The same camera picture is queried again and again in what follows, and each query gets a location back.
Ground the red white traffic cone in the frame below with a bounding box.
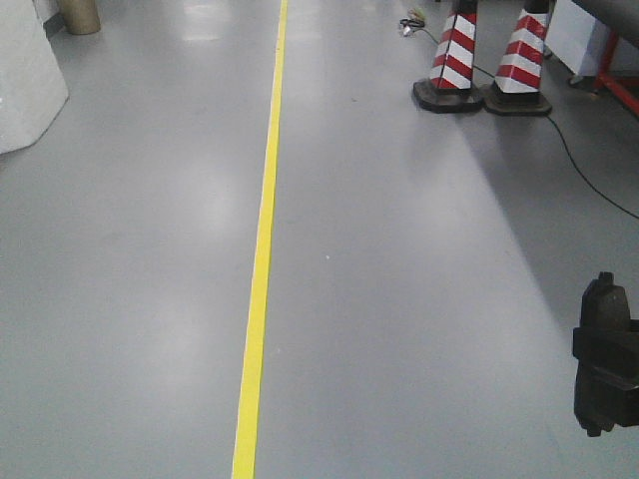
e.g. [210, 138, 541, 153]
[412, 1, 483, 114]
[482, 0, 552, 117]

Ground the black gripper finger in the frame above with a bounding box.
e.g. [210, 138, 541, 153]
[572, 319, 638, 374]
[595, 375, 638, 427]

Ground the black floor cable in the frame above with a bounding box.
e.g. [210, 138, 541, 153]
[398, 17, 639, 221]

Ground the brown cardboard tube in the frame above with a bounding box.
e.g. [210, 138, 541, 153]
[58, 0, 101, 35]

